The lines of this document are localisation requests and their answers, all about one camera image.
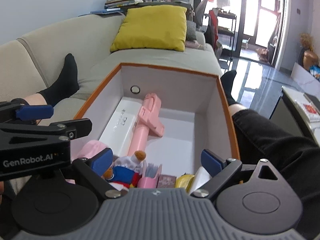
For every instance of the person left leg black sock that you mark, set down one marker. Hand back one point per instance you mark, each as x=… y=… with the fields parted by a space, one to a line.
x=65 y=86

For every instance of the dark photo card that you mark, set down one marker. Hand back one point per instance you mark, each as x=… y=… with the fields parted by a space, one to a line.
x=166 y=181

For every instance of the orange cardboard box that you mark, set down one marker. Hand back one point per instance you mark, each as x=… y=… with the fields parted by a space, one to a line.
x=194 y=113

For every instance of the beige fabric sofa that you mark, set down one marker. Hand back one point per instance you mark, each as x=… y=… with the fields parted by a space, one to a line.
x=34 y=61

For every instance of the duck plush toy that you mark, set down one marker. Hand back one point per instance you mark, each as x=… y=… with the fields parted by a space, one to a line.
x=127 y=170

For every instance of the gold vase dried flowers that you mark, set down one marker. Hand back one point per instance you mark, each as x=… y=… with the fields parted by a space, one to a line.
x=309 y=57

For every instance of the pink pouch bag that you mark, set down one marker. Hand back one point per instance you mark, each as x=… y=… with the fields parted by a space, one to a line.
x=87 y=152

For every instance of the pink phone holder stand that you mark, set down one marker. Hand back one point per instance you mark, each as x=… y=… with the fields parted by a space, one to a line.
x=147 y=121

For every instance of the stack of books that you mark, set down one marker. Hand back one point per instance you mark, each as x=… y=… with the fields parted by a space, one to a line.
x=111 y=6

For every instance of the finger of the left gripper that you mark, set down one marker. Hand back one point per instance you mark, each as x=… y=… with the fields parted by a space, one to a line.
x=74 y=129
x=20 y=113

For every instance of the black rolling shelf cart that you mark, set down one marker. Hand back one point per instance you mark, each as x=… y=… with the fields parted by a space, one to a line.
x=225 y=22

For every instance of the yellow cushion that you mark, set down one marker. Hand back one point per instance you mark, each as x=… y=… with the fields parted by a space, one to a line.
x=154 y=27

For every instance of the person right leg black pants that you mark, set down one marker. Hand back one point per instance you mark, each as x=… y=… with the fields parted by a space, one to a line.
x=296 y=158

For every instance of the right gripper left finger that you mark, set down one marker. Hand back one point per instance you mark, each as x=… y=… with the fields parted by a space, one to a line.
x=88 y=172

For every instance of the yellow snack packet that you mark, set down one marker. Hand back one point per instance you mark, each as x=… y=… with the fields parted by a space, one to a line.
x=185 y=181

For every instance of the white rectangular box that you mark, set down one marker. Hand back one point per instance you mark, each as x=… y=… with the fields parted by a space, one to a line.
x=118 y=132

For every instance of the grey striped cushion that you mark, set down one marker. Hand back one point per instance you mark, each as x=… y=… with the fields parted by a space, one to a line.
x=191 y=31

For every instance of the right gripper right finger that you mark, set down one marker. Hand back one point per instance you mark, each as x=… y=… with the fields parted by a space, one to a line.
x=221 y=172

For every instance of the white tv cabinet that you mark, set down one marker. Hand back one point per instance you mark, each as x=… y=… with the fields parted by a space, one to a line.
x=305 y=80

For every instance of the white marble coffee table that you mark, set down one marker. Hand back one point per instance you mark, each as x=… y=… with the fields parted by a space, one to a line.
x=296 y=114

